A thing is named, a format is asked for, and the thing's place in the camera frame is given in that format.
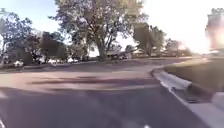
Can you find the large leafy tree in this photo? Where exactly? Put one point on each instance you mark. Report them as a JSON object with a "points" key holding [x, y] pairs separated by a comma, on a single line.
{"points": [[100, 43]]}

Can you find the grass strip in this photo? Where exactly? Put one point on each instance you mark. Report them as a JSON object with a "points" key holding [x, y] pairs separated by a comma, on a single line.
{"points": [[83, 64]]}

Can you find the dark tree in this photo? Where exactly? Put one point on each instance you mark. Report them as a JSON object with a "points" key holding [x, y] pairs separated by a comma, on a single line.
{"points": [[146, 40]]}

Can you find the grey asphalt road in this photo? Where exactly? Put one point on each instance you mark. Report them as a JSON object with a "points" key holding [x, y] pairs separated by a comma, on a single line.
{"points": [[100, 106]]}

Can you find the pale concrete kerb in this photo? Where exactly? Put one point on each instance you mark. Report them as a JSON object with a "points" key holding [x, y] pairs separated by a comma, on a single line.
{"points": [[173, 81]]}

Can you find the row of trees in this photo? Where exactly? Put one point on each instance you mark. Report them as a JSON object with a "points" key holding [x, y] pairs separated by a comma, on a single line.
{"points": [[50, 46]]}

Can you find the robot's own part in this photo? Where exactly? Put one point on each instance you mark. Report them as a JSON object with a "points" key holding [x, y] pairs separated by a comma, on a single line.
{"points": [[146, 126]]}

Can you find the grass verge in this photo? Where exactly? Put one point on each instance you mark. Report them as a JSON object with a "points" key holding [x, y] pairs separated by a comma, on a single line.
{"points": [[200, 73]]}

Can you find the white car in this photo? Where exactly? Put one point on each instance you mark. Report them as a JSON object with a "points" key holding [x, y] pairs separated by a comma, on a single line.
{"points": [[18, 63]]}

